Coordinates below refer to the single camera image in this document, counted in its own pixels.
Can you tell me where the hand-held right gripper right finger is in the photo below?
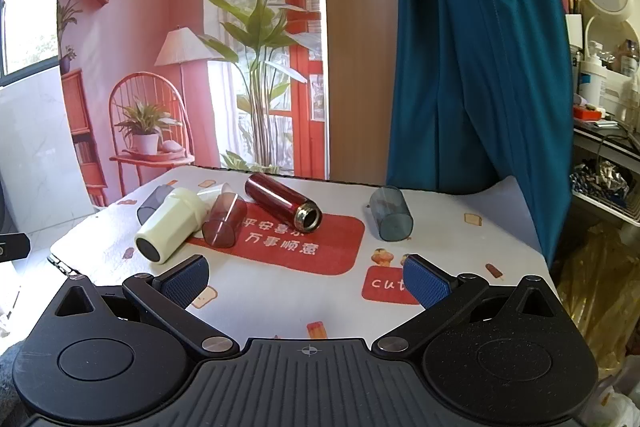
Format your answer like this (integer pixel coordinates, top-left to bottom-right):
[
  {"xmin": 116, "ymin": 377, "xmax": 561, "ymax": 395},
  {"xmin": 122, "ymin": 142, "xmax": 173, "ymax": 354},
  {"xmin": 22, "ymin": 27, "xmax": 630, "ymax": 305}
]
[{"xmin": 371, "ymin": 253, "xmax": 563, "ymax": 360}]

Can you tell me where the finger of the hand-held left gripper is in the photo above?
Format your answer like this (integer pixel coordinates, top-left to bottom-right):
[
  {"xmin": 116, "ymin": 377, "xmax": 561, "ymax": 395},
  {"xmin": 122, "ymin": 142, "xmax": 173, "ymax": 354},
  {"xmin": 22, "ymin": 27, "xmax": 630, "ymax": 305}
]
[{"xmin": 0, "ymin": 233, "xmax": 30, "ymax": 264}]

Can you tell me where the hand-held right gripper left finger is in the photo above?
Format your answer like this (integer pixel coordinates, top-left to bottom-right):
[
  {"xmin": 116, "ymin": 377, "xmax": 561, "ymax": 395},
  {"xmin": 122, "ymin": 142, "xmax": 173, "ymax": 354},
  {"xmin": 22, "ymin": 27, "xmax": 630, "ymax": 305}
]
[{"xmin": 50, "ymin": 254, "xmax": 240, "ymax": 358}]

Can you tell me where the cream white cup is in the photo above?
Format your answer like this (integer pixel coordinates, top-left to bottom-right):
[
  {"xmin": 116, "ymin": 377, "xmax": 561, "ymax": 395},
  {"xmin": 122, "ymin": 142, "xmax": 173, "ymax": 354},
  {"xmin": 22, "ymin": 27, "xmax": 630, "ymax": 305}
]
[{"xmin": 135, "ymin": 188, "xmax": 208, "ymax": 265}]

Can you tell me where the red translucent cup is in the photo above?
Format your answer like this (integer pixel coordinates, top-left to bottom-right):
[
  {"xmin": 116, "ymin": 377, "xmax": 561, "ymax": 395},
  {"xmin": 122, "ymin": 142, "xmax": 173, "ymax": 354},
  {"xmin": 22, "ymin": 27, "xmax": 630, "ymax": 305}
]
[{"xmin": 201, "ymin": 193, "xmax": 248, "ymax": 249}]

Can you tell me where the blue-grey translucent cup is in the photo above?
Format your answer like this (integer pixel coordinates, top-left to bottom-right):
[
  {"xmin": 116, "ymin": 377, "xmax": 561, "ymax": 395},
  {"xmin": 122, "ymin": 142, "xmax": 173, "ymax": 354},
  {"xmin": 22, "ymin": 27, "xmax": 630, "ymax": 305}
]
[{"xmin": 369, "ymin": 186, "xmax": 415, "ymax": 242}]

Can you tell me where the grey translucent cup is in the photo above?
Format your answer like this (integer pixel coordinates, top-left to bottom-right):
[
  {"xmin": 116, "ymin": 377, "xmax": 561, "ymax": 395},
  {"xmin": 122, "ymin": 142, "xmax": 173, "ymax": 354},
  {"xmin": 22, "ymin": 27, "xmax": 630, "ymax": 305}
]
[{"xmin": 136, "ymin": 185, "xmax": 173, "ymax": 224}]

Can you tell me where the clear plastic cup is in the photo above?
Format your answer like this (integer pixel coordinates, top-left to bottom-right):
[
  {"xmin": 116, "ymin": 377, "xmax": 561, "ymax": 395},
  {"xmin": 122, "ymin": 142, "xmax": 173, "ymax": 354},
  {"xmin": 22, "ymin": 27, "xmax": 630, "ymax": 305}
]
[{"xmin": 196, "ymin": 182, "xmax": 236, "ymax": 208}]

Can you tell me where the dark red metallic cup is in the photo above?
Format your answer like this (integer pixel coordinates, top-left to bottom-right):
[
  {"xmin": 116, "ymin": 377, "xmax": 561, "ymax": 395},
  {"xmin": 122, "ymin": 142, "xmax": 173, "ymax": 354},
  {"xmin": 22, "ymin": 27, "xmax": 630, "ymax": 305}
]
[{"xmin": 244, "ymin": 173, "xmax": 323, "ymax": 232}]

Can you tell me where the printed white tablecloth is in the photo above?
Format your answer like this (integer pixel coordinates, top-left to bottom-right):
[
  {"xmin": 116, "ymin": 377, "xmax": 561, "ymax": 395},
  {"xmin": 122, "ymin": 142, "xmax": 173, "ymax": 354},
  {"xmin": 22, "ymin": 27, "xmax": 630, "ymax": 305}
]
[{"xmin": 49, "ymin": 164, "xmax": 552, "ymax": 344}]

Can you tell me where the yellow plastic bag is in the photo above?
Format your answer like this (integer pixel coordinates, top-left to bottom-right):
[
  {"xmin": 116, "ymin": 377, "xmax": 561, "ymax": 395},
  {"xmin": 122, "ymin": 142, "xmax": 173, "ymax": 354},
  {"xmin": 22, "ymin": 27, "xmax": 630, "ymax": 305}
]
[{"xmin": 554, "ymin": 221, "xmax": 640, "ymax": 383}]

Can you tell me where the white shelf rack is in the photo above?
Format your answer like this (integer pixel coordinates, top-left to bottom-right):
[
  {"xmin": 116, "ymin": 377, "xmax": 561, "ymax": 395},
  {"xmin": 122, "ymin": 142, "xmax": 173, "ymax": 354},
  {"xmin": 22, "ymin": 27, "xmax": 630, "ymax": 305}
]
[{"xmin": 570, "ymin": 119, "xmax": 640, "ymax": 230}]

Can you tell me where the pile of crumpled foil packets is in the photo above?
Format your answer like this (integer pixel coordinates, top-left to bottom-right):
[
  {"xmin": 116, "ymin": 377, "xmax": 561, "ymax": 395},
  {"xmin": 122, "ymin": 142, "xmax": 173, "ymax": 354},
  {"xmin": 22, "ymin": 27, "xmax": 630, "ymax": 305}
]
[{"xmin": 571, "ymin": 160, "xmax": 632, "ymax": 208}]

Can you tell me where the white plastic bag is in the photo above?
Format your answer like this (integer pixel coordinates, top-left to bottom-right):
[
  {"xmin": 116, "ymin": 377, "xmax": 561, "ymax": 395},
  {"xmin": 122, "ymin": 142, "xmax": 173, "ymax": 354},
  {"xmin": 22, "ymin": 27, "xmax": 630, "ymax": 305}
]
[{"xmin": 594, "ymin": 357, "xmax": 640, "ymax": 427}]

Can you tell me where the blue curtain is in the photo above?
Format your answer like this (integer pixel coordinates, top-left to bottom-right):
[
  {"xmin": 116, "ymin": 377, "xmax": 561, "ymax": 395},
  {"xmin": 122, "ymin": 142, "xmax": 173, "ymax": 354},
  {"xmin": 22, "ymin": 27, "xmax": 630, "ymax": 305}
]
[{"xmin": 385, "ymin": 0, "xmax": 574, "ymax": 269}]

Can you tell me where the red box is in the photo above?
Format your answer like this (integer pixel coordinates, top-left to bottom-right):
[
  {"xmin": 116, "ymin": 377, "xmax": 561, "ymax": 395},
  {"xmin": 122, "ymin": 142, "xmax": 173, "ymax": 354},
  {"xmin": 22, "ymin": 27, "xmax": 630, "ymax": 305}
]
[{"xmin": 573, "ymin": 104, "xmax": 604, "ymax": 122}]

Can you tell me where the wooden panel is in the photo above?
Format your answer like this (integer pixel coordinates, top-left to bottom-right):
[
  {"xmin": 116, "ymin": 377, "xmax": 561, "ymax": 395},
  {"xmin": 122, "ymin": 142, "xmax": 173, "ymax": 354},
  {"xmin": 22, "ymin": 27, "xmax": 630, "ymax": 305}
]
[{"xmin": 319, "ymin": 0, "xmax": 402, "ymax": 186}]

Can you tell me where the white bottle with blue label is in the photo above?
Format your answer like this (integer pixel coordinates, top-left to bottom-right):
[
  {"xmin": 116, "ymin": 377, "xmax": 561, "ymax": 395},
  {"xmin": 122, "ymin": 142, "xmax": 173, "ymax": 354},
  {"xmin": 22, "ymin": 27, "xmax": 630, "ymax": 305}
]
[{"xmin": 577, "ymin": 42, "xmax": 609, "ymax": 108}]

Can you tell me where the wall poster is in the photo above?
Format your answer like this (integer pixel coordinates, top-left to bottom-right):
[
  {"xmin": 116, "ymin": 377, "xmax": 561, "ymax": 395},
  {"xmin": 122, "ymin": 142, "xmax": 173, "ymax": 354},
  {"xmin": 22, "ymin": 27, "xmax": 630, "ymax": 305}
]
[{"xmin": 56, "ymin": 0, "xmax": 332, "ymax": 208}]

